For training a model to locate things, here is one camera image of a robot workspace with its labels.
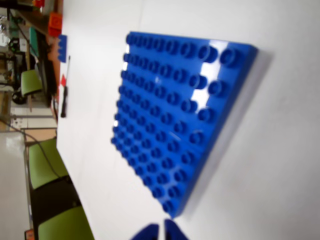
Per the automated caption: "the wooden desk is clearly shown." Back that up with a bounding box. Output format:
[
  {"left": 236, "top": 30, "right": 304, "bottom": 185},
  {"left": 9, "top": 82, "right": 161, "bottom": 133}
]
[{"left": 14, "top": 7, "right": 61, "bottom": 36}]

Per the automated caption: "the blue 8x8 studded plate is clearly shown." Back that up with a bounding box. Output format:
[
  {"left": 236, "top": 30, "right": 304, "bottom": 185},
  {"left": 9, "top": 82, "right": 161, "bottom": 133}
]
[{"left": 110, "top": 31, "right": 259, "bottom": 218}]

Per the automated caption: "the black machine frame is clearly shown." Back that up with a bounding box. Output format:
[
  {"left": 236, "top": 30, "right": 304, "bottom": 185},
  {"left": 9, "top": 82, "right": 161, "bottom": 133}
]
[{"left": 0, "top": 37, "right": 27, "bottom": 105}]

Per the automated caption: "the black handled screwdriver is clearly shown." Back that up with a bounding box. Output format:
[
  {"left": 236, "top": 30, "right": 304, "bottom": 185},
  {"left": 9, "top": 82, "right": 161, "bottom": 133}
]
[{"left": 59, "top": 55, "right": 72, "bottom": 118}]

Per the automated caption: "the thin black floor cable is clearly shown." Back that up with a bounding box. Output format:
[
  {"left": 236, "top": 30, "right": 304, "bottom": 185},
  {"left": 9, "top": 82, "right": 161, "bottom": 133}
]
[{"left": 0, "top": 117, "right": 66, "bottom": 181}]

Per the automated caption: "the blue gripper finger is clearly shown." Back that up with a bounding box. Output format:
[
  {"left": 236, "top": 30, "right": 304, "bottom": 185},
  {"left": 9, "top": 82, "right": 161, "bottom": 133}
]
[
  {"left": 164, "top": 218, "right": 191, "bottom": 240},
  {"left": 129, "top": 223, "right": 161, "bottom": 240}
]

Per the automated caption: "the white panel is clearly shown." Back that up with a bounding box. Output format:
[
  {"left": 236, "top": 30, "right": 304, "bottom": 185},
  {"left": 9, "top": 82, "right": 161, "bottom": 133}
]
[{"left": 0, "top": 132, "right": 29, "bottom": 240}]

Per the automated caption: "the small blue toothed part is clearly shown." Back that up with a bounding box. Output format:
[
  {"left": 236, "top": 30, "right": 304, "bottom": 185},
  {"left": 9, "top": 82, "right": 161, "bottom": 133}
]
[{"left": 57, "top": 34, "right": 69, "bottom": 62}]

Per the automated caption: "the green chair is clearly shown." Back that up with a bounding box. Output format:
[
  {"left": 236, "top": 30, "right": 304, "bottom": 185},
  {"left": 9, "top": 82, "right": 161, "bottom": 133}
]
[
  {"left": 28, "top": 138, "right": 70, "bottom": 190},
  {"left": 20, "top": 69, "right": 43, "bottom": 97},
  {"left": 37, "top": 205, "right": 96, "bottom": 240}
]

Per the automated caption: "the orange box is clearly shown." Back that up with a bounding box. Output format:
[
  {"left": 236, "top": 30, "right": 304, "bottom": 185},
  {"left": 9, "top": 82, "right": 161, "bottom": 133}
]
[{"left": 48, "top": 11, "right": 63, "bottom": 37}]

